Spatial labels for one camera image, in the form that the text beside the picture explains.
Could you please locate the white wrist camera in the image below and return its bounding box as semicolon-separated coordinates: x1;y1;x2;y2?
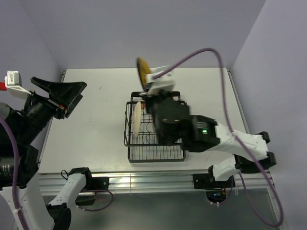
144;66;175;95
5;70;31;100

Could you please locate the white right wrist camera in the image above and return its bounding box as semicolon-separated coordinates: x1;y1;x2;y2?
144;66;175;95

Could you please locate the yellow patterned plate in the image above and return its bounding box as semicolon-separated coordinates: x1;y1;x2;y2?
136;57;152;91

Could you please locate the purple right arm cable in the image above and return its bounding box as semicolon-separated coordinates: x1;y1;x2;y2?
153;47;285;228

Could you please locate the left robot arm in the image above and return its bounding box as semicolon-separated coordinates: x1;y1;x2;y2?
0;71;94;230

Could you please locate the aluminium mounting rail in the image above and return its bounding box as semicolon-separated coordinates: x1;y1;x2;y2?
38;171;275;196

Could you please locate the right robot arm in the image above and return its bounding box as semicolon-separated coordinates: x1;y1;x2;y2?
143;92;276;189

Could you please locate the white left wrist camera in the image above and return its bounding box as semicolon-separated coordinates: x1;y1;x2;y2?
5;70;31;100

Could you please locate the black wire dish rack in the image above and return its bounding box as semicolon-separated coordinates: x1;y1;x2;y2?
124;92;186;163

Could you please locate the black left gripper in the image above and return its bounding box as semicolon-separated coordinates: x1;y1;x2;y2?
15;75;86;142

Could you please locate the cream plate green brushstroke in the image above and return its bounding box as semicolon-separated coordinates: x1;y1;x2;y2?
132;102;142;138

